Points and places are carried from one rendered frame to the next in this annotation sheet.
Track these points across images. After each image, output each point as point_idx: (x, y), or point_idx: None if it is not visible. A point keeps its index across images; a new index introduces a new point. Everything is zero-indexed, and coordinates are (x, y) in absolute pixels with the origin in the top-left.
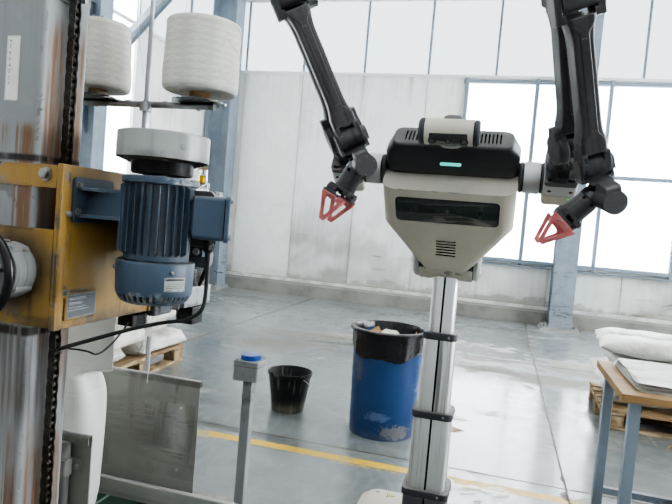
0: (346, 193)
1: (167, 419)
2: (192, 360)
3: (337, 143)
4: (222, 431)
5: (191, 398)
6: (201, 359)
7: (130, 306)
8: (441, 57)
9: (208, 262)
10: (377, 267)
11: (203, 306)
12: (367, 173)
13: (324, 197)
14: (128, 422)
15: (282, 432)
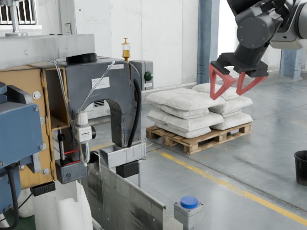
0: (237, 69)
1: (148, 223)
2: (256, 133)
3: (228, 3)
4: (253, 193)
5: (158, 215)
6: (262, 133)
7: (27, 182)
8: None
9: (9, 179)
10: None
11: (14, 221)
12: (254, 44)
13: (212, 74)
14: (130, 216)
15: (296, 202)
